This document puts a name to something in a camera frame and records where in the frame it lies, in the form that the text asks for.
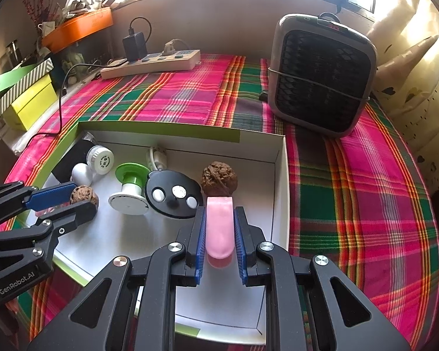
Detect dried red flower branches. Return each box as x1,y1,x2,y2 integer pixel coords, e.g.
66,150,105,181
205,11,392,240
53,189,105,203
16,0,64,26

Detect glass jar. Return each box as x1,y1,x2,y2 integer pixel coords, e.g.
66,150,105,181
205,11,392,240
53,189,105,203
5,42,23,63

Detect white round jar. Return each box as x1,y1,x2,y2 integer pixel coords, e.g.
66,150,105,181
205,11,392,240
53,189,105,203
87,145,115,177

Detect black power adapter with cable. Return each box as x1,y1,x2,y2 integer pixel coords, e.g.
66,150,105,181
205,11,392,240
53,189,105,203
56,16,152,136

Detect pink green plaid tablecloth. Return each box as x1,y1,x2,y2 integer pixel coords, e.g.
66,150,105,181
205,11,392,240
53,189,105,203
7,54,439,351

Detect green plush toy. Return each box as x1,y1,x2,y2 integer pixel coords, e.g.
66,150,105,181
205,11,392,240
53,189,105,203
64,49,85,72

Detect grey black desk heater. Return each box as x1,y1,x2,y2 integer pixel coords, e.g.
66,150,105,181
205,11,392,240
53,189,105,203
267,13,378,138

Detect green white spool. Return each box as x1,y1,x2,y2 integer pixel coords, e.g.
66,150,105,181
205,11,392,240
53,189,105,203
108,163,151,216

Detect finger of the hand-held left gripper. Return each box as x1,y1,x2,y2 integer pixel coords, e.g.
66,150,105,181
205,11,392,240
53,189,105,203
0,200,98,257
0,181,78,233

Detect white egg-shaped gadget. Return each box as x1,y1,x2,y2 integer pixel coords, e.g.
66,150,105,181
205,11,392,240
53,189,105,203
71,163,93,187

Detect yellow-green box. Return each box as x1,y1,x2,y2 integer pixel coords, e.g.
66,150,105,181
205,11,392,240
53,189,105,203
2,77,58,132

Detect orange box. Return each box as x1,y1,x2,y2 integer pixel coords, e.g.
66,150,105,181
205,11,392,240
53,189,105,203
41,6,113,52

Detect black charger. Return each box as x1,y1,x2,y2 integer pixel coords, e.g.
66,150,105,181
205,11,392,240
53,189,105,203
122,32,148,62

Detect striped box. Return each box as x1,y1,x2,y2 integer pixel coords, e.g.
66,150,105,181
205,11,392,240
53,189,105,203
0,58,54,121

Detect brown walnut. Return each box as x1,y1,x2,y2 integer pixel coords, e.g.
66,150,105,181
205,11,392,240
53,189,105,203
69,185,99,209
200,161,238,196

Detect green white cardboard box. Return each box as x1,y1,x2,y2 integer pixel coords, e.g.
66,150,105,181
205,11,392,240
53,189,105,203
16,121,289,339

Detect pink plastic clip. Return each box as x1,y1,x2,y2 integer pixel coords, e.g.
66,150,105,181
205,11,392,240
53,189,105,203
206,196,235,260

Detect beige power strip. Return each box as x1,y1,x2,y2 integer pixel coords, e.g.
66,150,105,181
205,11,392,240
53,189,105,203
100,49,201,80

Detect cream heart print curtain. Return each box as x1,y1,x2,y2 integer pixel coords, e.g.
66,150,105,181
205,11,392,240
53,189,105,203
366,0,439,191

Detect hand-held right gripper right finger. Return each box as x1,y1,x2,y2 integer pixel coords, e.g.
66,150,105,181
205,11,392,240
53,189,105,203
233,207,412,351

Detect white charging cable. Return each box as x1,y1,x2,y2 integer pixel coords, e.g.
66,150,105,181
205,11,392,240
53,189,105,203
146,146,169,172

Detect black rectangular device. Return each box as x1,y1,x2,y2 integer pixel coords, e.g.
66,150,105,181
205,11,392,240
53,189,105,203
53,135,96,183

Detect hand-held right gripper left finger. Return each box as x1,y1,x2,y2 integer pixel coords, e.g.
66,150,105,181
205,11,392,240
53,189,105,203
27,205,207,351

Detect black oval disc gadget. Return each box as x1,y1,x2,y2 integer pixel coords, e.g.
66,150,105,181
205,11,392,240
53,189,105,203
145,170,203,220

